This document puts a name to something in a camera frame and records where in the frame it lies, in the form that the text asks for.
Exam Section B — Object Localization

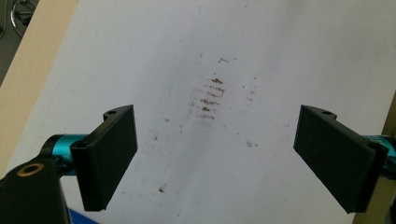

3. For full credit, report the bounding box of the white table sheet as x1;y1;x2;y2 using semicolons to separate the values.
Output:
4;0;396;224

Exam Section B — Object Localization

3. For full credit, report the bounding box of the chrome ring stand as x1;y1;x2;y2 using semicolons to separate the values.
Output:
8;0;35;38

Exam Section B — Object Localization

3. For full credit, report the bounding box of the blue cloth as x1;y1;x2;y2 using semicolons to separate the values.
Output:
68;207;101;224

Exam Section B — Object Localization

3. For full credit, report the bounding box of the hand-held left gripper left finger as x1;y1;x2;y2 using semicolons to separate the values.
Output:
69;105;138;212

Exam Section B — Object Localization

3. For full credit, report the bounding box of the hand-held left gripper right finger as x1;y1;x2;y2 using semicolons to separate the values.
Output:
292;105;389;215

